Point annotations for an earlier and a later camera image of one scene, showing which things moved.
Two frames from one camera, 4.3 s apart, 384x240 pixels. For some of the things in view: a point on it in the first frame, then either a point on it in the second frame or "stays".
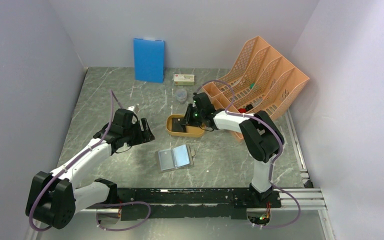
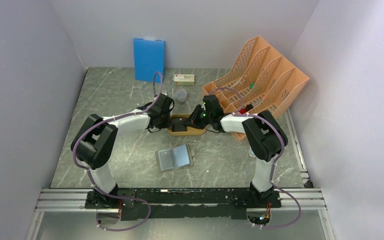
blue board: (149, 60) stays
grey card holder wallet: (170, 159) stays
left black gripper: (144, 135) -> (166, 124)
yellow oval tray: (191, 131) stays
